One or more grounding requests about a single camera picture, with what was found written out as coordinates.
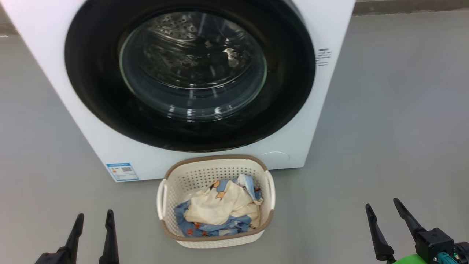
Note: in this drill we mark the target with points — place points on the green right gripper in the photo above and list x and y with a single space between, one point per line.
408 259

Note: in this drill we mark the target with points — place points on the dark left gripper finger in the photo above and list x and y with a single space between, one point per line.
75 238
110 245

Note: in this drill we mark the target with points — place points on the blue bear print garment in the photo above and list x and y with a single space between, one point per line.
205 230

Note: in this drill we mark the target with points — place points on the cream cartoon print garment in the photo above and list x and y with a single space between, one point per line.
216 207

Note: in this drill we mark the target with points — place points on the black round glass washer door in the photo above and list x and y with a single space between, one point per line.
110 110

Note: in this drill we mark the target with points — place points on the cream laundry basket brown rim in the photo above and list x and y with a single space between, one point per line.
216 169

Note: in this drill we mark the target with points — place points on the white front-load washing machine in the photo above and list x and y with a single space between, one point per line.
220 161

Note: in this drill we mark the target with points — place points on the blue energy label sticker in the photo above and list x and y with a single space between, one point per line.
122 172

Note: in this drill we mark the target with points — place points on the round white filter cover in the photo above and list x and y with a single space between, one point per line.
274 160

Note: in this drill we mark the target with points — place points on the small printed text label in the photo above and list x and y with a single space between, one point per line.
323 57

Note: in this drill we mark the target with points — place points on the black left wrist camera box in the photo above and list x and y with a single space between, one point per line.
47 258

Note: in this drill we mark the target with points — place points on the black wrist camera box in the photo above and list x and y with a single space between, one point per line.
436 244
47 258

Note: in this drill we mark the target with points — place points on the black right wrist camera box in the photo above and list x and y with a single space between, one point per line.
436 244

